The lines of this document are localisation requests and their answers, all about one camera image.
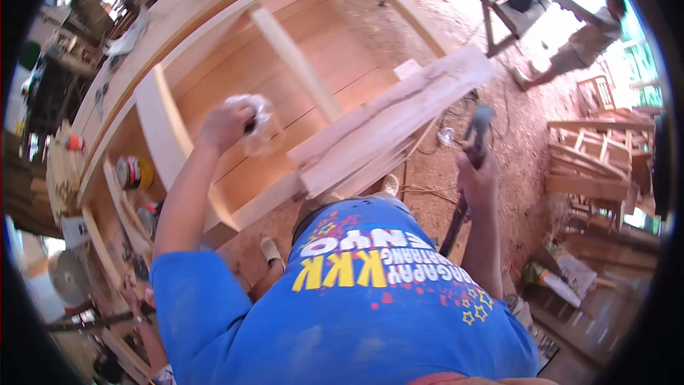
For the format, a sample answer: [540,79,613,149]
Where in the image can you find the grey circular saw blade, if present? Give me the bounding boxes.
[48,250,93,309]

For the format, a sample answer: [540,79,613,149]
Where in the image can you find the dark workshop machine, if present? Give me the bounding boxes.
[21,53,82,135]

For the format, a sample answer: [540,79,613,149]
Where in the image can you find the white rag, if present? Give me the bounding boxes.
[104,11,154,57]

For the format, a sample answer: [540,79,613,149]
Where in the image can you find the printed sack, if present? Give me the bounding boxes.
[523,243,599,309]

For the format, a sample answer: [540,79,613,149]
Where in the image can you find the stack of pale wooden planks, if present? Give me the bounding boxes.
[286,45,498,201]

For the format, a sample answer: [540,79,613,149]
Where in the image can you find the person's left hand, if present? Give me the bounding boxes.
[198,103,257,156]

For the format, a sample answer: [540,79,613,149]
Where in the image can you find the yellow tin can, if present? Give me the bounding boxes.
[114,155,156,191]

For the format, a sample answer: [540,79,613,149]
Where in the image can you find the wooden table saw bench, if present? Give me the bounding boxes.
[389,0,551,58]

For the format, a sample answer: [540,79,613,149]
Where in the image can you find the person's left fingers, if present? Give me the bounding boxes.
[231,105,257,135]

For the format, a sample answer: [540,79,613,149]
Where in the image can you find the clear plastic bag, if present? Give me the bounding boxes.
[224,93,285,158]

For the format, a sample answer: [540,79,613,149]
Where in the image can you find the small pale wood block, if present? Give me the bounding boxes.
[393,59,423,81]

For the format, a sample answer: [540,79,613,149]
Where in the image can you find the grey round tin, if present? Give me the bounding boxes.
[136,201,164,239]

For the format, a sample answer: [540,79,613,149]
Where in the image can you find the stack of wooden furniture frames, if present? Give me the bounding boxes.
[545,75,661,232]

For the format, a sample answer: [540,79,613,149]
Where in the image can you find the dark grey power tool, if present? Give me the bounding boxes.
[438,104,498,258]

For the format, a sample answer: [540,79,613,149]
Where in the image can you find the large pale wooden cabinet frame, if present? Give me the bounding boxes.
[69,0,455,289]

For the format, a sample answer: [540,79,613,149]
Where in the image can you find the person's body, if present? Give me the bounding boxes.
[150,198,540,385]

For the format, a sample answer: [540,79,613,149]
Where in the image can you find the person's right hand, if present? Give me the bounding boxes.
[456,151,501,216]

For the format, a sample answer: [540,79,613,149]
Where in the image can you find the person's right fingers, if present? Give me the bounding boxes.
[457,152,484,185]

